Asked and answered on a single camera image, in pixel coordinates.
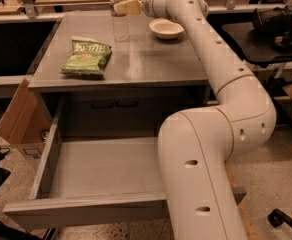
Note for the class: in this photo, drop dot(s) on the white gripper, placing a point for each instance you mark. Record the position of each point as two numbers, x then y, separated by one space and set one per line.
148 3

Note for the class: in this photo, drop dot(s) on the clear plastic water bottle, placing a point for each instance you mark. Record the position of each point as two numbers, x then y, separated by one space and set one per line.
120 22

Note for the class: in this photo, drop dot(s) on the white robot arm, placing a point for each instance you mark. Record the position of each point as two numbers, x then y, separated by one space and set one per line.
194 144

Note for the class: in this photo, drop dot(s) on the open grey top drawer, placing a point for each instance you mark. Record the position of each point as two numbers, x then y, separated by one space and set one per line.
94 181

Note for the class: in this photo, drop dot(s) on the white paper bowl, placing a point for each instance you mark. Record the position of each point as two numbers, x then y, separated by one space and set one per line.
165 29

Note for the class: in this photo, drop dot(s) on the green Kettle chips bag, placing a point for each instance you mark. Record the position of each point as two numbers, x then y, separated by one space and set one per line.
89 57

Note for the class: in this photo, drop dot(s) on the black device on table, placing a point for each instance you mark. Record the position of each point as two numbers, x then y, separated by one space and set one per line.
275 23

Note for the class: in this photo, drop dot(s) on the brown cardboard box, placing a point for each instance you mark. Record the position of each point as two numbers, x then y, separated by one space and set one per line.
24 125

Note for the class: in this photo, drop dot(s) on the black caster wheel base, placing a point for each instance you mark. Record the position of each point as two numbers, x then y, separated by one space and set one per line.
277 217

